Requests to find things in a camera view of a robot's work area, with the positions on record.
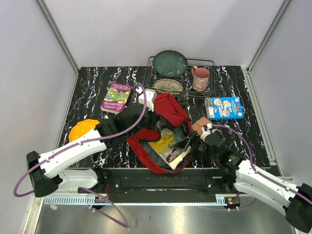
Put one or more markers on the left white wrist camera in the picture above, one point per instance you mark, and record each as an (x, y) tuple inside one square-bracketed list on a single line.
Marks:
[(149, 95)]

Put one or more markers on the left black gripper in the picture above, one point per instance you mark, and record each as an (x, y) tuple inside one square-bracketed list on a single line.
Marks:
[(154, 118)]

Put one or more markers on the red student backpack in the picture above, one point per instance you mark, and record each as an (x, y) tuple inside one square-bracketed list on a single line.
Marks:
[(171, 115)]

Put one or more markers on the black wire dish rack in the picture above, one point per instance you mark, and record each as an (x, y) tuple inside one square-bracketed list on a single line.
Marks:
[(186, 79)]

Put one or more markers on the speckled beige plate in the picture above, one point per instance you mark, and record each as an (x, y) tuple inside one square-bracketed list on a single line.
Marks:
[(168, 85)]

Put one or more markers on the yellow paperback book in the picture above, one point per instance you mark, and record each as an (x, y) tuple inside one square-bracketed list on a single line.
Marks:
[(165, 148)]

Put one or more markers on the pink patterned mug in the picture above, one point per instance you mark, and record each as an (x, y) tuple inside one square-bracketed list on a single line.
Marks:
[(200, 78)]

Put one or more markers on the purple treehouse book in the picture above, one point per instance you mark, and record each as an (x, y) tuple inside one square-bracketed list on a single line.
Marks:
[(116, 98)]

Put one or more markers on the blue picture book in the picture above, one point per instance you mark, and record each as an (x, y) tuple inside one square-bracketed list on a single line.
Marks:
[(223, 108)]

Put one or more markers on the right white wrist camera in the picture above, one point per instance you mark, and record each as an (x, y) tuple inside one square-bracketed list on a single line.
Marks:
[(206, 130)]

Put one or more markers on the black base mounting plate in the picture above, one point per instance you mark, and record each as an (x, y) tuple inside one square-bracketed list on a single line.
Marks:
[(118, 180)]

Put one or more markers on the pink leather wallet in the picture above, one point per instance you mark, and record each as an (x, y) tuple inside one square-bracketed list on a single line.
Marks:
[(198, 125)]

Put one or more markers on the teal ceramic plate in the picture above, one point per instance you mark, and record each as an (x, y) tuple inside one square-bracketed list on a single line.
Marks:
[(170, 63)]

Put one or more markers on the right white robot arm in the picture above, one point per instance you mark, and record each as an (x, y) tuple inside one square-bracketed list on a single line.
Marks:
[(291, 200)]

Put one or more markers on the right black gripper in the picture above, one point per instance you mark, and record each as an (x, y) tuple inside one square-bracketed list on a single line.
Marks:
[(185, 143)]

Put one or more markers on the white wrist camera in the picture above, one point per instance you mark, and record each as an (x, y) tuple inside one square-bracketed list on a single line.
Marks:
[(149, 95), (206, 130)]

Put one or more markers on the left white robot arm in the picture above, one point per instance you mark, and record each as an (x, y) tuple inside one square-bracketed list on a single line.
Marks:
[(47, 171)]

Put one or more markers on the orange plastic plate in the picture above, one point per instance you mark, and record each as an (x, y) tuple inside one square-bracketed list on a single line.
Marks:
[(81, 128)]

